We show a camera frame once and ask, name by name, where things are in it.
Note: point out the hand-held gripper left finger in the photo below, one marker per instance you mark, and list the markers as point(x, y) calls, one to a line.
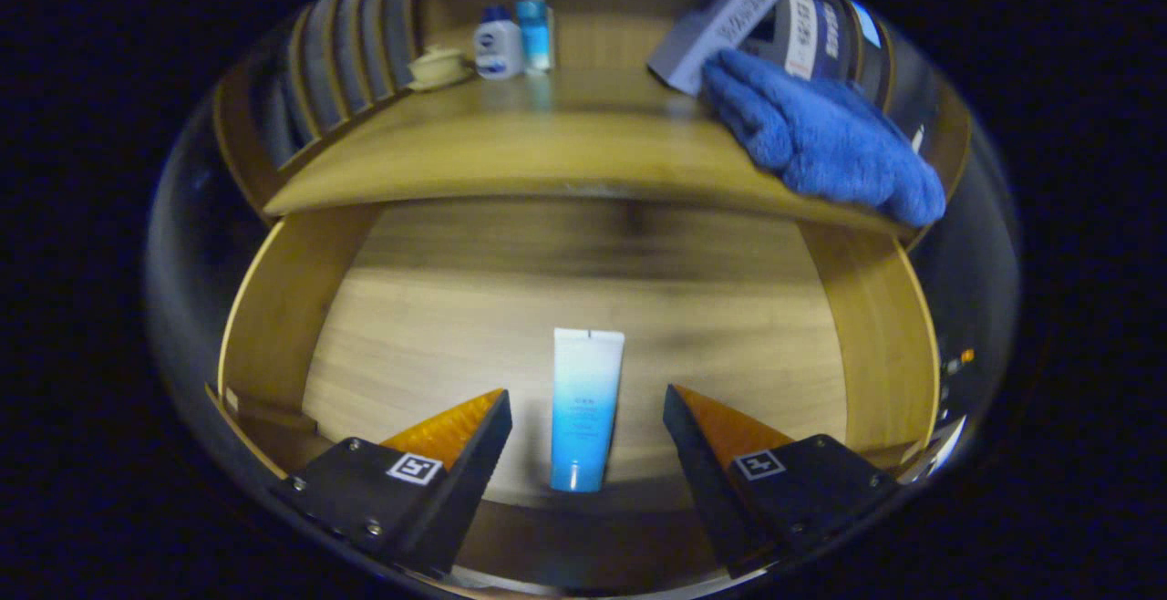
point(465, 491)

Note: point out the dark blue spine book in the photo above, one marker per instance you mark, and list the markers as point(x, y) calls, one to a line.
point(834, 35)

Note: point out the blue white tube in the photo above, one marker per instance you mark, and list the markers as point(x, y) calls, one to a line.
point(583, 399)

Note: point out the black device with orange part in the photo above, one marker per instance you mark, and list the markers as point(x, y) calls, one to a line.
point(953, 365)

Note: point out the lavender book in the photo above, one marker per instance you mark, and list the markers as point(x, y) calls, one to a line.
point(720, 30)

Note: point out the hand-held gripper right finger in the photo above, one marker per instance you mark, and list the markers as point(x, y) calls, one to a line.
point(707, 481)

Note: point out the beige lidded teacup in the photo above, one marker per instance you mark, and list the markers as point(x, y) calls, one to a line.
point(438, 67)

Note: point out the white spine book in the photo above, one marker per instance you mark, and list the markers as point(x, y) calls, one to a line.
point(802, 35)

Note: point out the blue towel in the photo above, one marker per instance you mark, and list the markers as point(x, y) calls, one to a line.
point(821, 144)

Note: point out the wooden countertop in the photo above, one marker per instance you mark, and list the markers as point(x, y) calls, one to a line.
point(547, 144)

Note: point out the blue pump bottle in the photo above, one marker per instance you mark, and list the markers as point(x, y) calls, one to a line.
point(534, 30)

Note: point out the white lotion bottle blue cap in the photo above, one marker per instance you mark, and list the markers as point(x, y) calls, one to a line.
point(498, 48)

